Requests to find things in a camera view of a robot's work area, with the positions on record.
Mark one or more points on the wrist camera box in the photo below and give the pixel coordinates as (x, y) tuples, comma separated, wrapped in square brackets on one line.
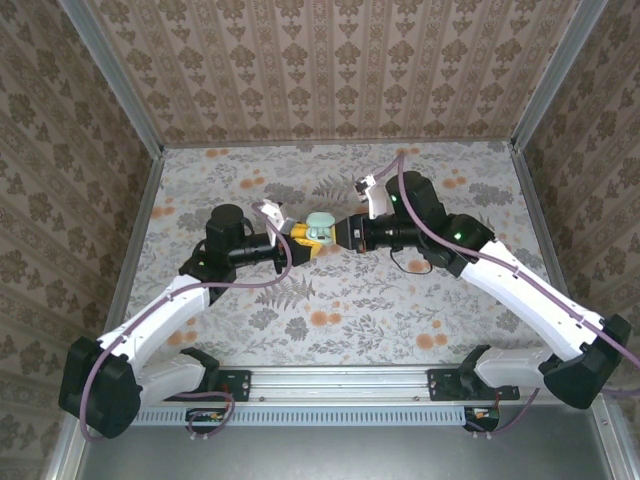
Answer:
[(372, 192), (275, 212)]

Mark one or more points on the grey metal panel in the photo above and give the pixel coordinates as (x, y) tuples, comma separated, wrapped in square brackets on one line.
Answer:
[(350, 455)]

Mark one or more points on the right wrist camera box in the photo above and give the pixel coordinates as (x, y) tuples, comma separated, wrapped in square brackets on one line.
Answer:
[(372, 192)]

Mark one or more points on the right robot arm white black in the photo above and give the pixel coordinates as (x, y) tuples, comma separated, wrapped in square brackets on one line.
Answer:
[(525, 295)]

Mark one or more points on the aluminium table side rail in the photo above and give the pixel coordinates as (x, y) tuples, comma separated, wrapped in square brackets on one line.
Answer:
[(142, 220), (537, 215)]

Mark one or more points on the aluminium frame post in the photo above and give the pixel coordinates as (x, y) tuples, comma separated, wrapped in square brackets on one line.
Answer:
[(555, 80), (117, 85)]

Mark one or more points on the floral patterned table cover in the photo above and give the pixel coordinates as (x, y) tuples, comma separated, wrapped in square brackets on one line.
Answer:
[(350, 310)]

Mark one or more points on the mint green earbud charging case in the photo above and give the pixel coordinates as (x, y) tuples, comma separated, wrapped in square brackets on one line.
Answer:
[(320, 221)]

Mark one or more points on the black wiring connector box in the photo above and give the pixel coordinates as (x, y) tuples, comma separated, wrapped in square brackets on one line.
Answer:
[(205, 421), (482, 419)]

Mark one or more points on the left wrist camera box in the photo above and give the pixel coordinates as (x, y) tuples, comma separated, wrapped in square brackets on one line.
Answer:
[(275, 212)]

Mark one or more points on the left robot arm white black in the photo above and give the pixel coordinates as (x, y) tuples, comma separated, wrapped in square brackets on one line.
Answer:
[(150, 320)]

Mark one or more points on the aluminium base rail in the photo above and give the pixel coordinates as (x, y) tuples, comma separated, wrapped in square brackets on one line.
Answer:
[(340, 382)]

